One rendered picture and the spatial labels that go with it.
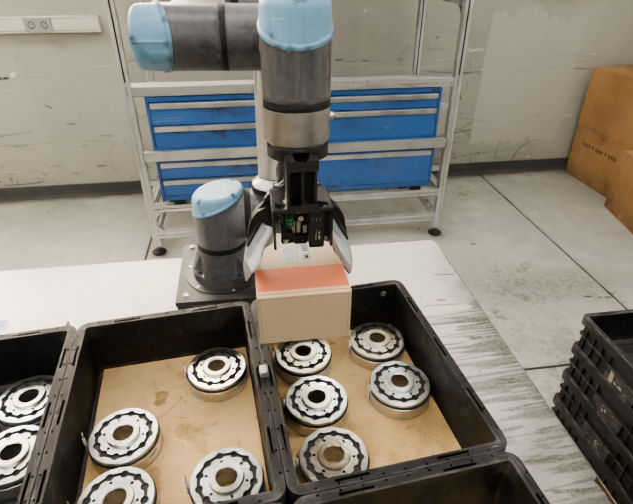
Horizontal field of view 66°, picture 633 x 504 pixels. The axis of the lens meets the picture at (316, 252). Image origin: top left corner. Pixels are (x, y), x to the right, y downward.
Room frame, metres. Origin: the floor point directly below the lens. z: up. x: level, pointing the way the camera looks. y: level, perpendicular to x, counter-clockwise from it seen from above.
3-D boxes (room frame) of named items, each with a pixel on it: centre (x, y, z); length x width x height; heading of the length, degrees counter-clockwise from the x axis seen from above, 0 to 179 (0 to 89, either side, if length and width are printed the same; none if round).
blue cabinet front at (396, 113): (2.57, -0.31, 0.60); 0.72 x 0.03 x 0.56; 98
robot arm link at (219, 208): (1.00, 0.22, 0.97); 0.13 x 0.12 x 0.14; 98
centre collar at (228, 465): (0.41, 0.12, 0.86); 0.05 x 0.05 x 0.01
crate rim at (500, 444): (0.57, -0.07, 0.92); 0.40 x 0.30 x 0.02; 13
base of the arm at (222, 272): (1.01, 0.23, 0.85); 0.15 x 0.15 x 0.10
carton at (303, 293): (0.57, 0.03, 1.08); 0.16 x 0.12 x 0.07; 8
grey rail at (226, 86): (2.54, 0.09, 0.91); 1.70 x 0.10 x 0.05; 98
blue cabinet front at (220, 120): (2.46, 0.48, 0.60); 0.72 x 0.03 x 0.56; 98
